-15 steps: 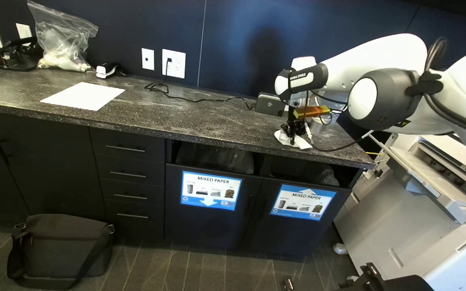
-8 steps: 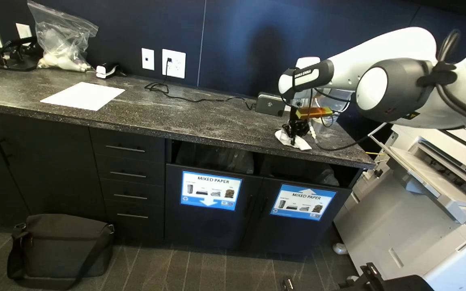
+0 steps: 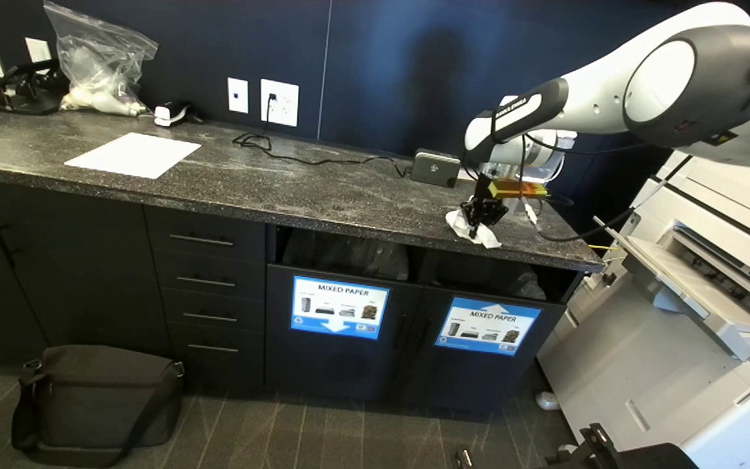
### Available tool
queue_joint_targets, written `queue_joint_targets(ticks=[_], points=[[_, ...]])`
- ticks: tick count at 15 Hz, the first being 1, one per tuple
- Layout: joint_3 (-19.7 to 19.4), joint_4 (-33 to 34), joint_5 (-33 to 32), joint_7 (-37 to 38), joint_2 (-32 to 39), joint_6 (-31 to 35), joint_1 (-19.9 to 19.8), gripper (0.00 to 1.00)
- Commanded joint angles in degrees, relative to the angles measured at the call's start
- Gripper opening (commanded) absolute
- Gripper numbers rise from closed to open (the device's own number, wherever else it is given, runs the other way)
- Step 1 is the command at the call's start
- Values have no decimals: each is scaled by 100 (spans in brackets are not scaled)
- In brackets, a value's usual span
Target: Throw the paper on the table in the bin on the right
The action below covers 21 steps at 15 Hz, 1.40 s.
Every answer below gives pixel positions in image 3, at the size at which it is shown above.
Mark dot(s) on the bin door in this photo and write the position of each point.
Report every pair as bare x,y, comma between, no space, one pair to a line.
479,381
336,365

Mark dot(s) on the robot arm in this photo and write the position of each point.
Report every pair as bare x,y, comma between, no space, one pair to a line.
609,91

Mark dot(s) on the clear plastic bag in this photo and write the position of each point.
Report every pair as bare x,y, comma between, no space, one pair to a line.
98,62

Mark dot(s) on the small white black device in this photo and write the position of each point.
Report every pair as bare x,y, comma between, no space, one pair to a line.
168,114

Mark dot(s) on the white wall socket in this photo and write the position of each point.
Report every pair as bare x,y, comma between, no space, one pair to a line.
280,103

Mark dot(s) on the black shoulder bag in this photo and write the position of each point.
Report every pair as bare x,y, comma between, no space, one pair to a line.
101,404

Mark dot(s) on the black bin bag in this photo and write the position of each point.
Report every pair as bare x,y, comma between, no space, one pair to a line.
349,254
479,277

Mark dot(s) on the white office printer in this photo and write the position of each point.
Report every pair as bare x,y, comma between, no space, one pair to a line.
661,339

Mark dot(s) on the flat white paper sheet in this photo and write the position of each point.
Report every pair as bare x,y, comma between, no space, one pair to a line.
133,155

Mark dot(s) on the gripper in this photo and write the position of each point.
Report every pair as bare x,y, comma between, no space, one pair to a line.
484,187

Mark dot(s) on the black stand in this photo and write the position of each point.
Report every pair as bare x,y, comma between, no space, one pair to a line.
616,453

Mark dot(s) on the small white wall plate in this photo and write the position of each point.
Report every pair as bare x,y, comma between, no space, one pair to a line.
237,95

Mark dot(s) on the grey box device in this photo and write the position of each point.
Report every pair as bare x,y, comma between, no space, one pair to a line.
435,168

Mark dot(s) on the drawer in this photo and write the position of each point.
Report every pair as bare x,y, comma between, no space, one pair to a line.
215,306
219,368
209,228
212,270

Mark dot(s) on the blue white bin sign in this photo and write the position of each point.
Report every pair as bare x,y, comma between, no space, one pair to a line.
339,306
487,327

